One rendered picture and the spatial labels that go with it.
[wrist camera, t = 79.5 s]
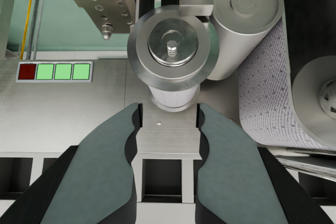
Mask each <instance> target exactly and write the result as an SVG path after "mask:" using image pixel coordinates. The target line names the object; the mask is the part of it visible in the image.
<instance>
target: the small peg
mask: <svg viewBox="0 0 336 224"><path fill-rule="evenodd" d="M177 46H178V45H177V43H176V41H174V40H171V41H169V42H168V43H167V54H168V55H169V56H170V57H175V56H176V55H177Z"/></svg>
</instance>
